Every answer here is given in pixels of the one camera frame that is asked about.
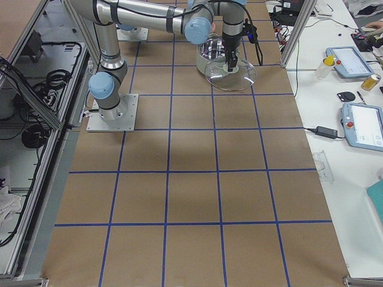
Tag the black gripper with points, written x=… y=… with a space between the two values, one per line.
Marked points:
x=230 y=42

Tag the white electric cooking pot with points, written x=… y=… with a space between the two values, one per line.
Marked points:
x=211 y=59

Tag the person hand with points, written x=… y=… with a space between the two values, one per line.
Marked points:
x=373 y=28

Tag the white mug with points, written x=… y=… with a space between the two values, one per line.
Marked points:
x=324 y=68

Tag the far teach pendant tablet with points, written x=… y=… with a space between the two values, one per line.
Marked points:
x=352 y=65

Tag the teach pendant tablet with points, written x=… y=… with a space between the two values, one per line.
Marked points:
x=352 y=65
x=362 y=125

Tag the black round disc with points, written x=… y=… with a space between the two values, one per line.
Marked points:
x=346 y=96

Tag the small black power brick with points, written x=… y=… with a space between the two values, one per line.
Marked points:
x=326 y=132

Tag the yellow drink can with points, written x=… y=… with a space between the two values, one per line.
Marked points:
x=370 y=82

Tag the clear plastic holder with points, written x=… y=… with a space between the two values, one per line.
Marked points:
x=322 y=166

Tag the near teach pendant tablet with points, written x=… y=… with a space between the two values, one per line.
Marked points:
x=362 y=125

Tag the teal box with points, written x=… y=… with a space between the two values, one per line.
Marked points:
x=375 y=194

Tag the white crumpled cloth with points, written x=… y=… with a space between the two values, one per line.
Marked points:
x=10 y=203

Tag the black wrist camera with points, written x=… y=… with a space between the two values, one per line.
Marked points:
x=250 y=31

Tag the aluminium frame post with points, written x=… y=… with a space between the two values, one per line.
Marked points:
x=299 y=26

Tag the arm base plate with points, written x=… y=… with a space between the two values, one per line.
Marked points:
x=122 y=118
x=133 y=35

